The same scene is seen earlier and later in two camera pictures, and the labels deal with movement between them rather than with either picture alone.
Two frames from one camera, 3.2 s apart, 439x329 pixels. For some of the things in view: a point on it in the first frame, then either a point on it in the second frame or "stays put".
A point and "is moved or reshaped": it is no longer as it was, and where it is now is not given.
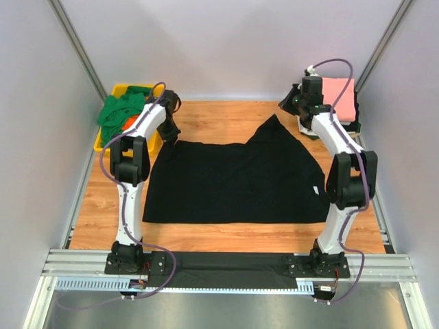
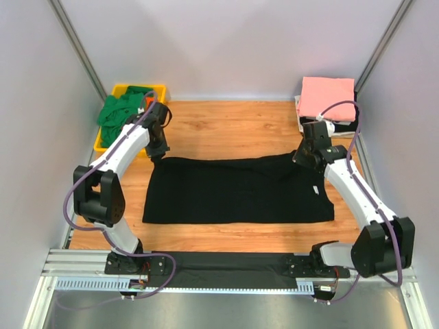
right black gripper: (285, 104) → (298, 160)
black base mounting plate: (221, 269) stays put
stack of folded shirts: (346, 108) stays put
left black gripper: (171, 137) → (158, 152)
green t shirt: (114, 111) stays put
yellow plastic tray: (154, 142) stays put
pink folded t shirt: (345, 107) stays put
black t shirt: (271, 179) is moved or reshaped
